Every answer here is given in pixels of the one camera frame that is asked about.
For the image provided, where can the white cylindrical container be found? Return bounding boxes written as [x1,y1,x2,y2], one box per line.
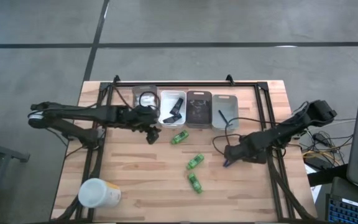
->
[77,177,122,209]

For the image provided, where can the black power adapter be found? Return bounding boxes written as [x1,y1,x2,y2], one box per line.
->
[313,133,331,147]

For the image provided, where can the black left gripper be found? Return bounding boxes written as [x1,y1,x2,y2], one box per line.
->
[124,105,162,145]

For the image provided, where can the white storage bin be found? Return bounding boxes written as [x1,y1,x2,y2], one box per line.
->
[158,89,188,128]

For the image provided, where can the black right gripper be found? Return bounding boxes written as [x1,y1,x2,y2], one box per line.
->
[223,131,269,165]

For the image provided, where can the clear bag of cotton pads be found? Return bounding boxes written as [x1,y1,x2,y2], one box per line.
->
[140,93,156,106]

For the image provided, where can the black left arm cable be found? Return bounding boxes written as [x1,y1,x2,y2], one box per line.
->
[137,90,162,110]

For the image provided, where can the dark toothpaste tube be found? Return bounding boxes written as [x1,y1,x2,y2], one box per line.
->
[162,113,183,124]
[169,96,185,115]

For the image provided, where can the green travel bottle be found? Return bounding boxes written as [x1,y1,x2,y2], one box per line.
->
[170,129,190,146]
[185,153,206,171]
[187,172,204,195]

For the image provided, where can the black metal table frame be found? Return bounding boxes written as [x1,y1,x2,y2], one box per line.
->
[63,74,317,223]

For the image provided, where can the backlit keyboard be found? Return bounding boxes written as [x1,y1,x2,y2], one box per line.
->
[324,194,358,224]

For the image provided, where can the dark brown storage bin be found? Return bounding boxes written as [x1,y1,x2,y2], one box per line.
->
[185,90,214,129]

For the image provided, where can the tangle of floor cables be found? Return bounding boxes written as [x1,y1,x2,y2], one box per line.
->
[299,117,356,170]

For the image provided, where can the light grey storage bin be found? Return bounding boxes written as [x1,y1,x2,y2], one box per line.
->
[211,94,240,131]

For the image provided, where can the translucent grey storage bin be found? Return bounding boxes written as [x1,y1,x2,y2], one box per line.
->
[131,85,158,110]

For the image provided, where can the black desk leg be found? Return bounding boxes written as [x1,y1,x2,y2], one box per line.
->
[306,164,349,188]

